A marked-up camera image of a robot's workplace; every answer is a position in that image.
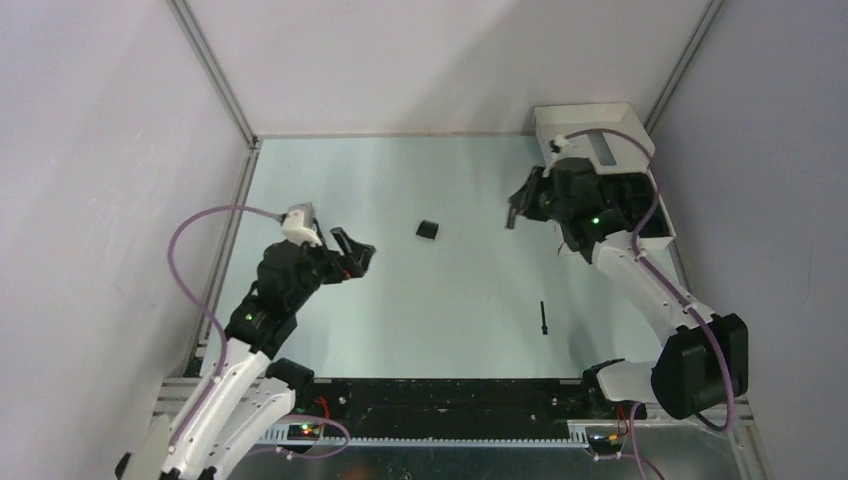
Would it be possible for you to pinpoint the black clipper comb guard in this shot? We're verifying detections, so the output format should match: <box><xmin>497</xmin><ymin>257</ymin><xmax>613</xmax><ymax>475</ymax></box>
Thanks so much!
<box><xmin>415</xmin><ymin>220</ymin><xmax>439</xmax><ymax>240</ymax></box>

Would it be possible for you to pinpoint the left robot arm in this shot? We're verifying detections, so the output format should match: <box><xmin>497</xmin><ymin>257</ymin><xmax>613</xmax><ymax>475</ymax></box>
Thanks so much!
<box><xmin>115</xmin><ymin>227</ymin><xmax>376</xmax><ymax>479</ymax></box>

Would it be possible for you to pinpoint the black cleaning brush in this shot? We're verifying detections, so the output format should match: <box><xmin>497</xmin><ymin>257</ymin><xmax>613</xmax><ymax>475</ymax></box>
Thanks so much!
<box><xmin>539</xmin><ymin>301</ymin><xmax>549</xmax><ymax>336</ymax></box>

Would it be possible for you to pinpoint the white storage box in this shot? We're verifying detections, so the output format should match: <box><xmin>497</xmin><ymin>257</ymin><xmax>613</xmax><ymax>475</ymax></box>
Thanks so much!
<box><xmin>531</xmin><ymin>102</ymin><xmax>678</xmax><ymax>252</ymax></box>

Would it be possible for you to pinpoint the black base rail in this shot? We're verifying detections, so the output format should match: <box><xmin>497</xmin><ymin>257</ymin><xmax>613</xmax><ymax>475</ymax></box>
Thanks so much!
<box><xmin>295</xmin><ymin>378</ymin><xmax>633</xmax><ymax>442</ymax></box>

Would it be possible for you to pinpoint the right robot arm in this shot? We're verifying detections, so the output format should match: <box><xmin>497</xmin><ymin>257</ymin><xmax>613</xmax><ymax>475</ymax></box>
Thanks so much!
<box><xmin>506</xmin><ymin>157</ymin><xmax>749</xmax><ymax>431</ymax></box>

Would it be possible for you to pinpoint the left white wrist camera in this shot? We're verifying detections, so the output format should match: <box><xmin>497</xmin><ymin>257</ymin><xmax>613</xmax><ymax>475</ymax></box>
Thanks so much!
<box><xmin>280</xmin><ymin>203</ymin><xmax>324</xmax><ymax>247</ymax></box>

